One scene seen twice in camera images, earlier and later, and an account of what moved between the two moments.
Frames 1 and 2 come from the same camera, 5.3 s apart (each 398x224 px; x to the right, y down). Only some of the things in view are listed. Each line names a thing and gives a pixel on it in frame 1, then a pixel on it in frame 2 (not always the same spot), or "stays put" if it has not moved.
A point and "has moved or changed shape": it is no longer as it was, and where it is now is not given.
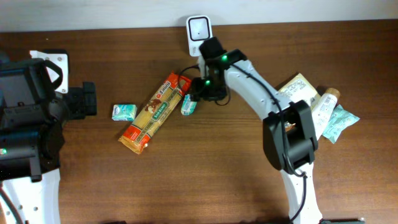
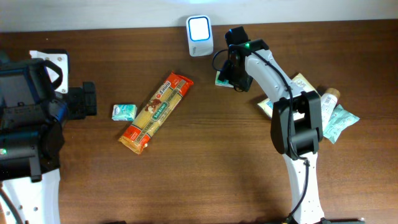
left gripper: x=86 y=99 stays put
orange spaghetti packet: x=156 y=110 stays put
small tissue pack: x=124 y=112 stays put
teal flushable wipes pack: x=339 y=120 stays put
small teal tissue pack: x=188 y=107 has moved or changed shape
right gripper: x=200 y=92 to x=243 y=87
